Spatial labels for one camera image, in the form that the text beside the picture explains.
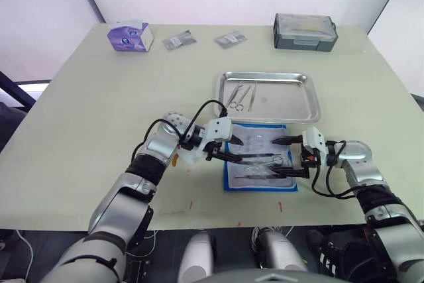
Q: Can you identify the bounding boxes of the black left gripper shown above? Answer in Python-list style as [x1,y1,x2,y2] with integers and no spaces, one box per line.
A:
[203,134,248,164]

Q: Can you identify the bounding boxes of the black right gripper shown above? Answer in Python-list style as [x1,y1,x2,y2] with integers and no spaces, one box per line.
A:
[270,135,319,179]

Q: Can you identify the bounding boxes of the blue surgical instrument pack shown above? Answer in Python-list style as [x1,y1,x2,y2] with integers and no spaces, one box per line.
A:
[223,123,299,193]

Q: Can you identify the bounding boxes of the silver surgical scissors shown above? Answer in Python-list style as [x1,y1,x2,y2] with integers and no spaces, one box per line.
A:
[225,81,246,109]

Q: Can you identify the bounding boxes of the metal tray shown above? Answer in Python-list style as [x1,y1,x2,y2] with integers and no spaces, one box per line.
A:
[214,70,323,125]

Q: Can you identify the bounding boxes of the silver hemostat clamp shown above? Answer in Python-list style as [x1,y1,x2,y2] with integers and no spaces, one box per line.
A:
[234,84,254,112]

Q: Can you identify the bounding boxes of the silver tweezers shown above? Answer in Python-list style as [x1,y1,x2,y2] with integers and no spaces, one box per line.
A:
[248,82,258,112]

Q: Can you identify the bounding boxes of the white robot leg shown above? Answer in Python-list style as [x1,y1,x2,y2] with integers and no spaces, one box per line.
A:
[177,231,215,283]
[252,228,309,274]

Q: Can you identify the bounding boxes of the black shoe with white stripes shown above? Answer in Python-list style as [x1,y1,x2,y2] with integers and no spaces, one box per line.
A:
[305,228,343,278]

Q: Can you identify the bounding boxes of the small grey plastic bag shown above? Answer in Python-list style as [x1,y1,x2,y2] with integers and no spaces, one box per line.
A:
[162,29,197,52]
[214,30,248,50]

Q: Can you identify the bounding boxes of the grey robot waist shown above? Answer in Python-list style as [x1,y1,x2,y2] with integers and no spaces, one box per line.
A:
[198,268,352,283]

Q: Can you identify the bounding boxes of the grey box with clear lid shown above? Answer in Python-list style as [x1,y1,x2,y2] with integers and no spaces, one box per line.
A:
[272,13,339,53]

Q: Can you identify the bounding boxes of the purple tissue box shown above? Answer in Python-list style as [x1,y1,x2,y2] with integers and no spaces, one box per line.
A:
[106,21,155,53]

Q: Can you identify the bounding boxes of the silver ring-handled forceps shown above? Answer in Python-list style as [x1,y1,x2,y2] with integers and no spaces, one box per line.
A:
[246,154,288,170]

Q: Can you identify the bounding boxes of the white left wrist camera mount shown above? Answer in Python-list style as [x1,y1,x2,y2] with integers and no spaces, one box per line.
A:
[180,116,233,166]

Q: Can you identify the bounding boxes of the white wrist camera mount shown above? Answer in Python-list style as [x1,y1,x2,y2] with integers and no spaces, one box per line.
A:
[301,126,328,166]
[180,116,233,166]

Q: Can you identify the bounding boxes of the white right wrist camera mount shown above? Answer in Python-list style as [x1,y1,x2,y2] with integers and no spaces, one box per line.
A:
[301,126,328,166]

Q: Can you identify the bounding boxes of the dark scalpel handle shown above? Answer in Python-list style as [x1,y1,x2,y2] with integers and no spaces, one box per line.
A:
[234,173,278,181]

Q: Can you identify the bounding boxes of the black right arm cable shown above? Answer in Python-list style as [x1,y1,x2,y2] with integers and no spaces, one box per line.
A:
[310,140,362,199]

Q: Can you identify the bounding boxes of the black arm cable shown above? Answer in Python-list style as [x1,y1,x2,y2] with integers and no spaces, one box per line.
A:
[131,99,229,164]
[310,140,362,199]

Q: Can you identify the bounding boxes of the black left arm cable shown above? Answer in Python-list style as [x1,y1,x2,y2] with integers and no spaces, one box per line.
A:
[131,99,229,164]

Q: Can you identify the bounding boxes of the dark slanted frame bar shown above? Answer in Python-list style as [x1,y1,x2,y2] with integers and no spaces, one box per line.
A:
[0,70,38,109]

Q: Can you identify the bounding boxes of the white floor cable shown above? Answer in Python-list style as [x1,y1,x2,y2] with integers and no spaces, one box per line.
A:
[13,229,35,278]

